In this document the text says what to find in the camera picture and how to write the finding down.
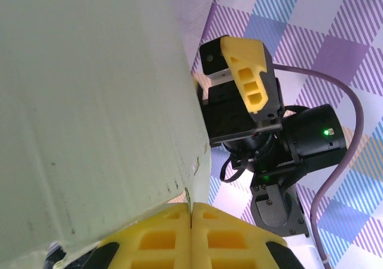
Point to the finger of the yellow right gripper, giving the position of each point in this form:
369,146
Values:
199,89
245,56

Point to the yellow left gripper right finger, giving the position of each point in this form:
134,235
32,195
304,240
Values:
233,245

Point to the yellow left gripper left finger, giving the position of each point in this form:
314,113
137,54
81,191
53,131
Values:
155,245

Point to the light green paper box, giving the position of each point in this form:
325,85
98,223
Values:
89,101

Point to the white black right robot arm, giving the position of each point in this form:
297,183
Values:
314,131

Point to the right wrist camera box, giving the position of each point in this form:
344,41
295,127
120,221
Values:
209,62

